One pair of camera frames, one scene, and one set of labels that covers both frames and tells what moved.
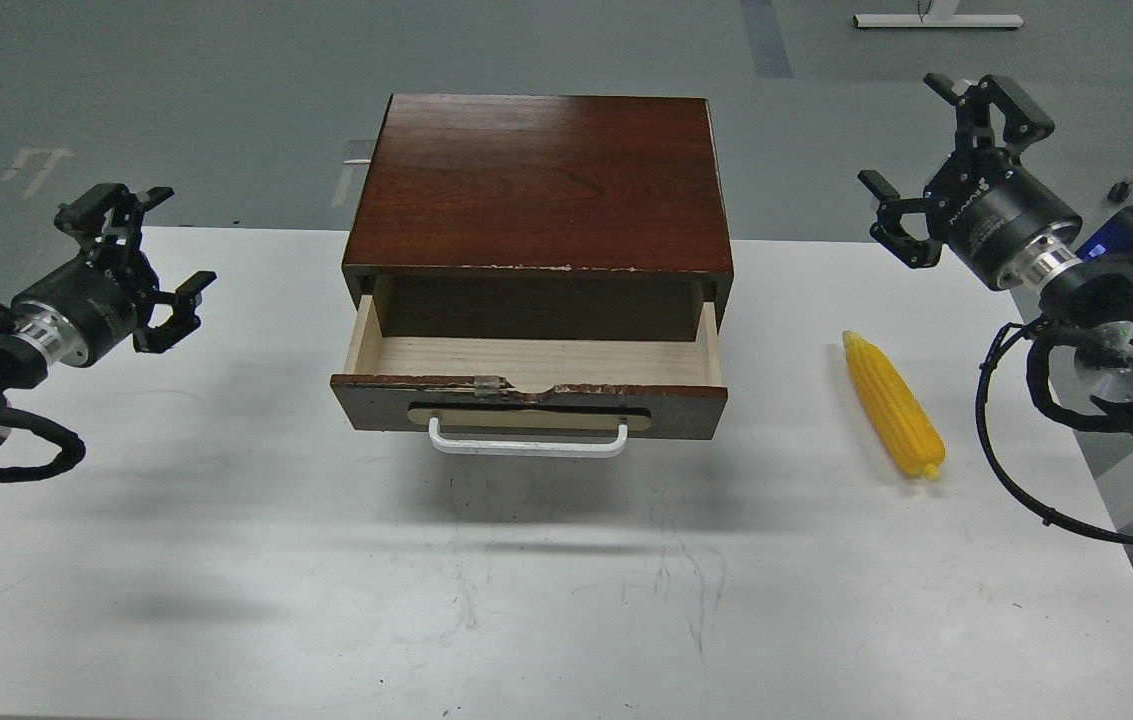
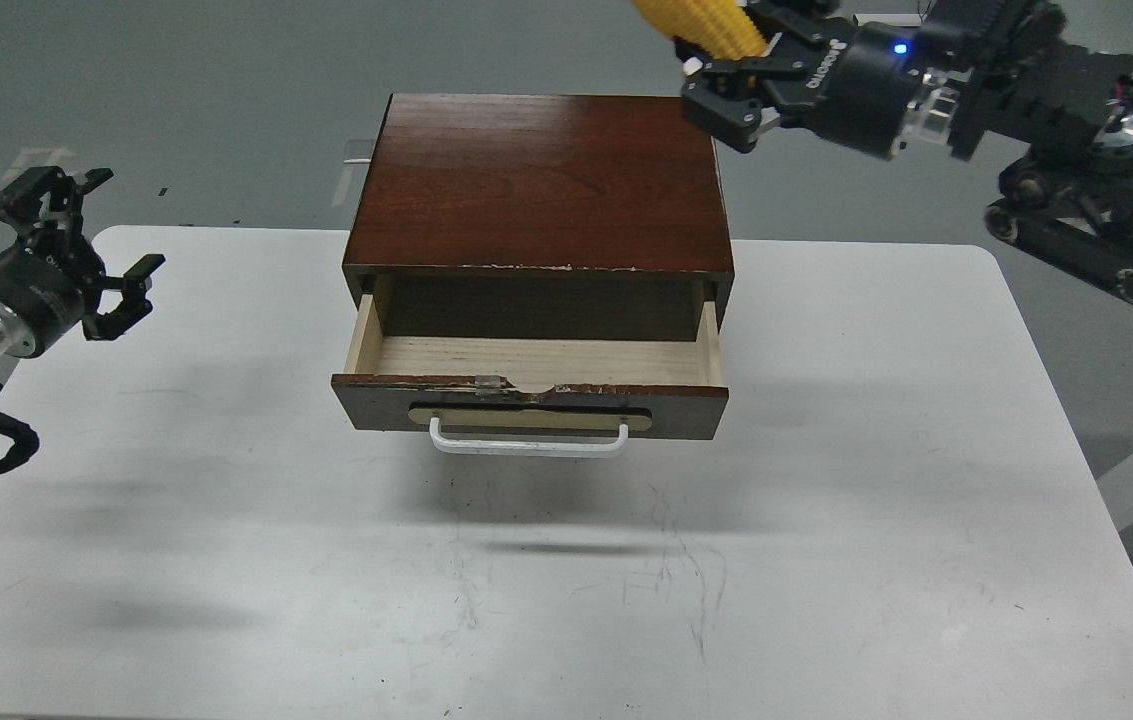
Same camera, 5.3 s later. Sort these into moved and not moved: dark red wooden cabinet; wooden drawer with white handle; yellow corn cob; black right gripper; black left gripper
Moved: black left gripper; black right gripper; yellow corn cob
Not moved: wooden drawer with white handle; dark red wooden cabinet
